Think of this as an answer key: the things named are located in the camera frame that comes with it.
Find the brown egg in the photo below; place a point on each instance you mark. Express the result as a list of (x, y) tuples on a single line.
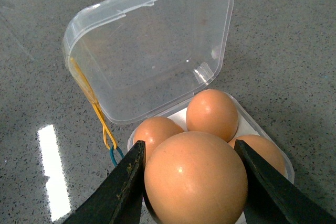
[(265, 148), (214, 112), (196, 177), (154, 131)]

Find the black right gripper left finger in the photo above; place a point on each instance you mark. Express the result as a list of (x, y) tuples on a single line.
[(119, 198)]

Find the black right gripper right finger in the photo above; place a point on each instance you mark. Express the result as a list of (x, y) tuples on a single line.
[(271, 197)]

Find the clear plastic egg box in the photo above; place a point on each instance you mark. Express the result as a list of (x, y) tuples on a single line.
[(147, 58)]

